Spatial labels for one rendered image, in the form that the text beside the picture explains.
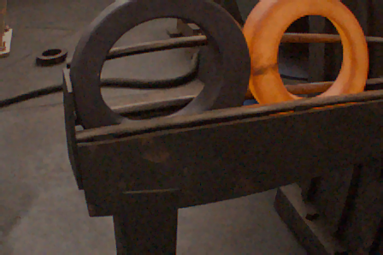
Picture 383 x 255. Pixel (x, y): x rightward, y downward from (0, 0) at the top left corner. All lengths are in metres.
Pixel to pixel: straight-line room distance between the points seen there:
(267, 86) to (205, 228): 1.00
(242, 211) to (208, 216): 0.09
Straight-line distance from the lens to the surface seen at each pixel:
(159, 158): 0.65
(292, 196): 1.69
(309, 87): 0.76
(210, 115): 0.65
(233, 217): 1.71
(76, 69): 0.62
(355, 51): 0.74
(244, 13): 2.21
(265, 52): 0.68
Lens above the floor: 0.89
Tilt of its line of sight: 24 degrees down
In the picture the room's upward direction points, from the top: 4 degrees clockwise
